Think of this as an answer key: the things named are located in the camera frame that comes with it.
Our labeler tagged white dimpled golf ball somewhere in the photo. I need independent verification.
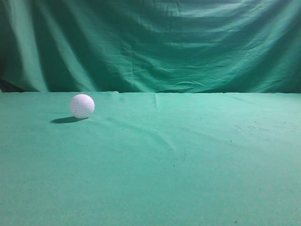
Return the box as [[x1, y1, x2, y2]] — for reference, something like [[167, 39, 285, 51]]
[[70, 94, 95, 119]]

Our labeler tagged green table cloth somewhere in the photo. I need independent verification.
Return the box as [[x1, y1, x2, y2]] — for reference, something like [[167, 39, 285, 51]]
[[0, 92, 301, 226]]

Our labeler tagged green backdrop cloth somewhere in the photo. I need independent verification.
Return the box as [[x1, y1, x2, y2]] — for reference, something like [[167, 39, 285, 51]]
[[0, 0, 301, 93]]

